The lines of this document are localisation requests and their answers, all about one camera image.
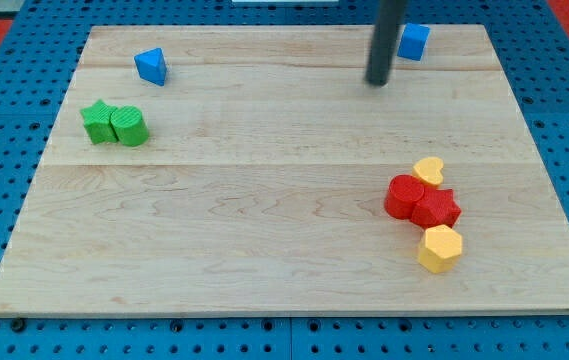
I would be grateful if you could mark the blue triangle block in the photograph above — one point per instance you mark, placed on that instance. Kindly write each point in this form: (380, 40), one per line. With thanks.
(151, 66)

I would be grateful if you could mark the blue cube block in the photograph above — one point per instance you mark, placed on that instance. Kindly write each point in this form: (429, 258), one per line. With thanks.
(413, 41)

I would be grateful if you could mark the light wooden board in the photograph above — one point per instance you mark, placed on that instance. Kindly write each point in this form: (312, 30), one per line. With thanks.
(260, 190)

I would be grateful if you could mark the red cylinder block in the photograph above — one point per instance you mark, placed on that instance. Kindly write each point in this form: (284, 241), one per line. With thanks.
(404, 191)

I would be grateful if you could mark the yellow heart block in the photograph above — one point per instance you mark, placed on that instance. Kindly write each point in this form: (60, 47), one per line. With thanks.
(429, 171)

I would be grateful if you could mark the red star block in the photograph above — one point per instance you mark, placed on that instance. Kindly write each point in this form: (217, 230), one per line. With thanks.
(436, 207)

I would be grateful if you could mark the green cylinder block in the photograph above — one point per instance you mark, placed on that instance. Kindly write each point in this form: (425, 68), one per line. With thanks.
(129, 126)

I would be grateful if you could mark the yellow hexagon block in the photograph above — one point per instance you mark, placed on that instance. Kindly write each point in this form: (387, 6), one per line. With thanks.
(440, 249)

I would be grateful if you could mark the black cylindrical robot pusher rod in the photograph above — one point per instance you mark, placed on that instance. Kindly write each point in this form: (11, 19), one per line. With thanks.
(383, 42)

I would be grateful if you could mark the green star block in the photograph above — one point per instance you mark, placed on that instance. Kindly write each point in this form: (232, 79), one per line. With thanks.
(96, 122)

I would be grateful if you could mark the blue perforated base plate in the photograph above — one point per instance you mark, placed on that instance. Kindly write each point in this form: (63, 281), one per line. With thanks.
(37, 59)

